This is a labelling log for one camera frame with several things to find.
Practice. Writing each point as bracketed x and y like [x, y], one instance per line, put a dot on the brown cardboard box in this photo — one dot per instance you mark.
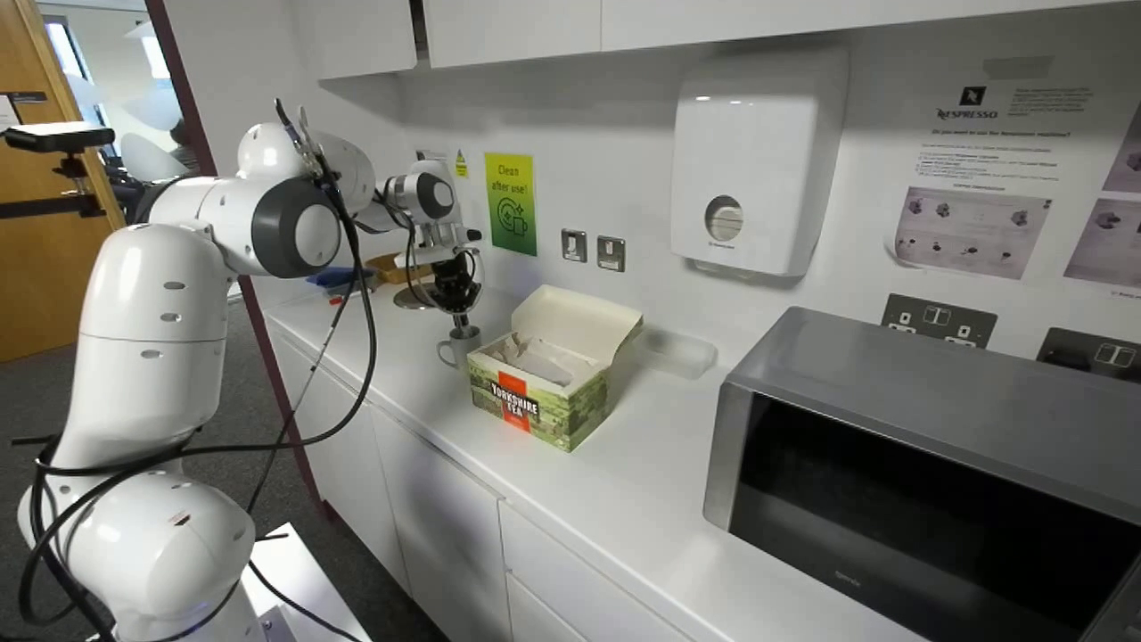
[389, 273]

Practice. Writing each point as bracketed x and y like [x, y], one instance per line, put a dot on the white upper cabinets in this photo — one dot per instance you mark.
[371, 36]

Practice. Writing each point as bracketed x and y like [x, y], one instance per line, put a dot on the silver microwave oven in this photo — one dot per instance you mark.
[960, 492]

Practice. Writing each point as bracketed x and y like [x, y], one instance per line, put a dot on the green clean after use poster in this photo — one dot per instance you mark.
[511, 201]

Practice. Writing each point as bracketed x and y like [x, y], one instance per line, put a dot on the white instruction sheet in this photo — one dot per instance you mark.
[990, 166]

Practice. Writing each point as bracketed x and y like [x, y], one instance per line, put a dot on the right wall socket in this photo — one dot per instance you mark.
[610, 253]

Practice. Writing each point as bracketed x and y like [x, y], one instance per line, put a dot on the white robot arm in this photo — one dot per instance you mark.
[113, 513]

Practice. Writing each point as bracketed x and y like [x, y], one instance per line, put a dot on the left wall socket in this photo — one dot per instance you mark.
[575, 246]

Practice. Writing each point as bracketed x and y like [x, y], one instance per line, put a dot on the green tea box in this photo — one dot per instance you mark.
[550, 372]

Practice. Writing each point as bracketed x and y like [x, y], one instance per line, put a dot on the round metal drain tray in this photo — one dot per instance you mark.
[416, 296]

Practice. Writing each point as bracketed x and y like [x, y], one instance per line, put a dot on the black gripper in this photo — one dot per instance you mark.
[455, 288]

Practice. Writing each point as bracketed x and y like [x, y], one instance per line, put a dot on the blue cloth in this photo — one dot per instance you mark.
[334, 278]

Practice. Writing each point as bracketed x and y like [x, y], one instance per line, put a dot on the white mug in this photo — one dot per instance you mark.
[458, 343]

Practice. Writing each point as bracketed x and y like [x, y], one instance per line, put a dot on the black double wall socket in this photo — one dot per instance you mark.
[944, 323]

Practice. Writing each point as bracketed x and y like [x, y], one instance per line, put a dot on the white paper towel dispenser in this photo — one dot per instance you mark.
[755, 159]

